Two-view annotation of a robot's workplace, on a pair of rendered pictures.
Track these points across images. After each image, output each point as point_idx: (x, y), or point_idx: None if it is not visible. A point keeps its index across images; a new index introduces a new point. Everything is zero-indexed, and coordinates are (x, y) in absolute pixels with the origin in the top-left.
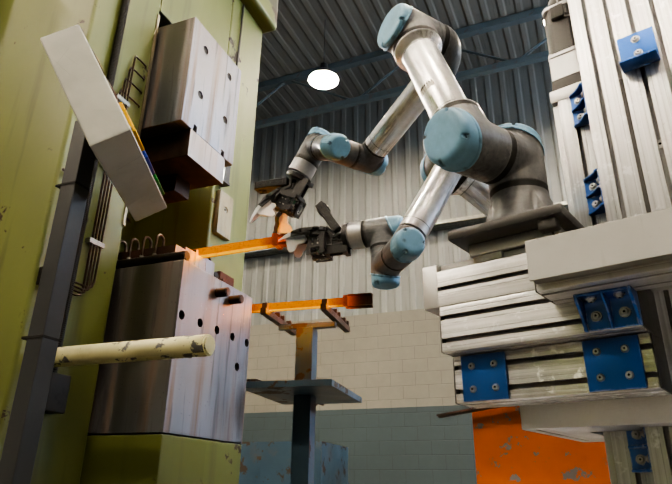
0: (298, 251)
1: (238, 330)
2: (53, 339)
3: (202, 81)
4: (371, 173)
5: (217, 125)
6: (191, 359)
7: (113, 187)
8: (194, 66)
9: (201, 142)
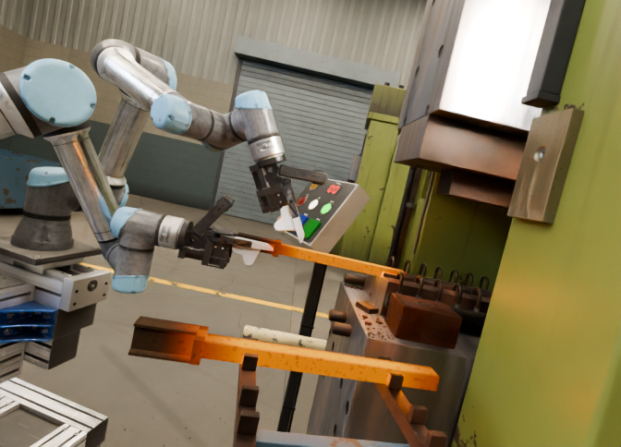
0: (249, 257)
1: (346, 379)
2: (300, 324)
3: (422, 50)
4: (173, 134)
5: (428, 78)
6: (323, 380)
7: (414, 221)
8: (418, 48)
9: (407, 130)
